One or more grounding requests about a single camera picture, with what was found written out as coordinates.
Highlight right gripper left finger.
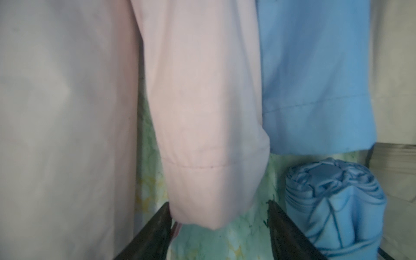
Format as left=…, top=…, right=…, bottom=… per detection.
left=115, top=202, right=172, bottom=260

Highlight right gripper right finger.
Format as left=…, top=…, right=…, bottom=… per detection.
left=266, top=200, right=327, bottom=260

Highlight blue umbrella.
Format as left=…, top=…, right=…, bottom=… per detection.
left=285, top=158, right=387, bottom=260

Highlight blue umbrella sleeve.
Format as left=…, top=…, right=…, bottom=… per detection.
left=256, top=0, right=377, bottom=155

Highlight pink umbrella sleeve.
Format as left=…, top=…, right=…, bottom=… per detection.
left=132, top=1, right=270, bottom=230
left=1, top=1, right=139, bottom=260

